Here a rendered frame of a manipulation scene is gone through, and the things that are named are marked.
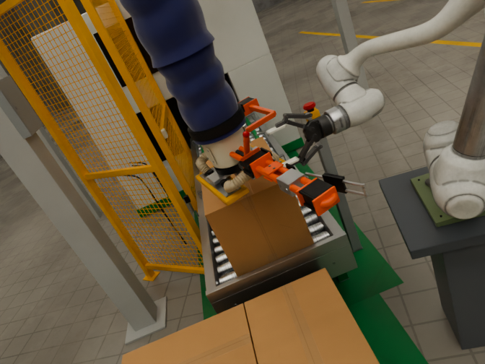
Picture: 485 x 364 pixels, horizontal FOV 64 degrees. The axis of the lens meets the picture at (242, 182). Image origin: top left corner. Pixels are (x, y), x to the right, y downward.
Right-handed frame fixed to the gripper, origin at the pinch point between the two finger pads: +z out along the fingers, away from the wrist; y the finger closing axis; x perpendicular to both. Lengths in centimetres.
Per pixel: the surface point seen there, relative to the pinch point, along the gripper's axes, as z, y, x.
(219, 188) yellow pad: 23.8, 11.3, 15.3
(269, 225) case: 11, 44, 26
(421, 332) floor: -34, 121, -1
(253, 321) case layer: 35, 67, 2
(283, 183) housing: 6.6, 0.6, -23.3
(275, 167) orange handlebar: 5.1, -0.3, -13.0
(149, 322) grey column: 106, 118, 97
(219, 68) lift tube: 5.3, -29.7, 16.5
